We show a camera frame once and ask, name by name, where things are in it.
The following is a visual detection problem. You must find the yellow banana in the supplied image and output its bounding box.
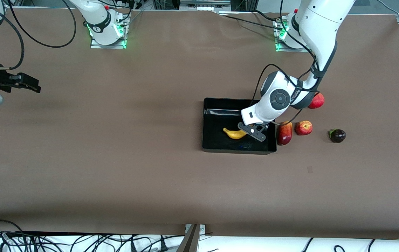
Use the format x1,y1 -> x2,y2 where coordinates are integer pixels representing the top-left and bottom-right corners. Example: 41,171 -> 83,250
223,127 -> 248,140

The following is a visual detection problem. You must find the red yellow apple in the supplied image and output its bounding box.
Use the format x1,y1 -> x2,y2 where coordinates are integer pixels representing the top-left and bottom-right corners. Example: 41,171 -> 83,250
295,120 -> 313,136

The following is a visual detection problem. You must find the black plastic rectangular box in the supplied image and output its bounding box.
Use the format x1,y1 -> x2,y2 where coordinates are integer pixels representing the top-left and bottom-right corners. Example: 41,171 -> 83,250
202,97 -> 277,155

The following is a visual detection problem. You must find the red mango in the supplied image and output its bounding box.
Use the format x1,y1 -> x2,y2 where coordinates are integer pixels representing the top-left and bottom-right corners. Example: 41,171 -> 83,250
277,121 -> 293,146

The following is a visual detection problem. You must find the red pomegranate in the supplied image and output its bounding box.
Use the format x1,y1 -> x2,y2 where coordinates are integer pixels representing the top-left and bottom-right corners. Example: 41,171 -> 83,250
308,92 -> 325,109

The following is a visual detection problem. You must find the dark purple mangosteen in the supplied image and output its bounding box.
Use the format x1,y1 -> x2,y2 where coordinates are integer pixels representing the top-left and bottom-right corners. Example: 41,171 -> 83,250
328,129 -> 346,143

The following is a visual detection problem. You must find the brown table cover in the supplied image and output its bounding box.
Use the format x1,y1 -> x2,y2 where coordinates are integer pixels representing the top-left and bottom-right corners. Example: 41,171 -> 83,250
0,7 -> 399,240

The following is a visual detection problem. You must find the white power strip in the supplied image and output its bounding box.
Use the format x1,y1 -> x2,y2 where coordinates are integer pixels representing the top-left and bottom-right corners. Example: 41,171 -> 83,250
180,0 -> 231,11

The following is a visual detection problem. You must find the dark slanted beam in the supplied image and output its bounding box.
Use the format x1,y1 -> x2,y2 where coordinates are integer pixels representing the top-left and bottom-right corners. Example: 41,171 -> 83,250
176,225 -> 200,252

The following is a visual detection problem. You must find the long looping black cable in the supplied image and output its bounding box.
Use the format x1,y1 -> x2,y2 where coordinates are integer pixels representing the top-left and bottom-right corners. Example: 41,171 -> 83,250
5,0 -> 77,48

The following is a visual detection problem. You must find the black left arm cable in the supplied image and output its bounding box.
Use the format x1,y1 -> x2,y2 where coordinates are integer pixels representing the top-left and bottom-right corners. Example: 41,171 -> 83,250
253,0 -> 322,126

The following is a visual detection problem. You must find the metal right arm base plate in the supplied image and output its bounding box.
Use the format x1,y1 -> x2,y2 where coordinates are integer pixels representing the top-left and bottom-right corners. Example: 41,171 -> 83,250
90,14 -> 127,49

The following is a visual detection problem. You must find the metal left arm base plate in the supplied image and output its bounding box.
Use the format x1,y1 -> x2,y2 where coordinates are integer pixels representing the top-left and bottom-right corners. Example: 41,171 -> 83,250
275,17 -> 312,53

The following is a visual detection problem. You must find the black cable across table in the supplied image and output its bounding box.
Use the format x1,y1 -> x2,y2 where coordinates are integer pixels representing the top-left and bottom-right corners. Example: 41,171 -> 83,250
220,13 -> 284,30

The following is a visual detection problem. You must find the metal table edge bracket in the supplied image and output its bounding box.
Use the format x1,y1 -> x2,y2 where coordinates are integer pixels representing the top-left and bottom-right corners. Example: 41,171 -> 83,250
185,224 -> 206,236

